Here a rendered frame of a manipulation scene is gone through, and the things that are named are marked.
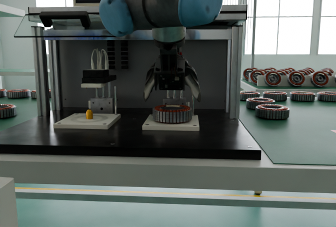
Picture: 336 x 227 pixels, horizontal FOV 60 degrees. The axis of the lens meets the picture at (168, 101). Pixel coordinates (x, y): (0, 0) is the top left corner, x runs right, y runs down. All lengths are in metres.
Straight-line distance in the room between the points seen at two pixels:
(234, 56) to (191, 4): 0.51
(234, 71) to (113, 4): 0.50
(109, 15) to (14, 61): 7.98
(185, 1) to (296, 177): 0.40
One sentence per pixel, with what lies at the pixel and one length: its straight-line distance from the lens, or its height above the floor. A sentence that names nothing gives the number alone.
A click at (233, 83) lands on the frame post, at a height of 0.88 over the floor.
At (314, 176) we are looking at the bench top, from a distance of 0.65.
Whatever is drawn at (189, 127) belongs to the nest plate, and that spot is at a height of 0.78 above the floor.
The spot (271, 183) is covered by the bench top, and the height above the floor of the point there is 0.71.
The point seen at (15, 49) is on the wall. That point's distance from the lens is 8.45.
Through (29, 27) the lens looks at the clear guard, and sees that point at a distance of 0.78.
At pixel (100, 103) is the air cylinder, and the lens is 0.99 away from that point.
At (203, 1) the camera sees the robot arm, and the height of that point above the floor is 1.04.
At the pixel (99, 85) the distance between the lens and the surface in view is 0.88.
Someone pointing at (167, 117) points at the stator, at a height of 0.80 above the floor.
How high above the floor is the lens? 0.96
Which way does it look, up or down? 9 degrees down
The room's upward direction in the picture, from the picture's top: straight up
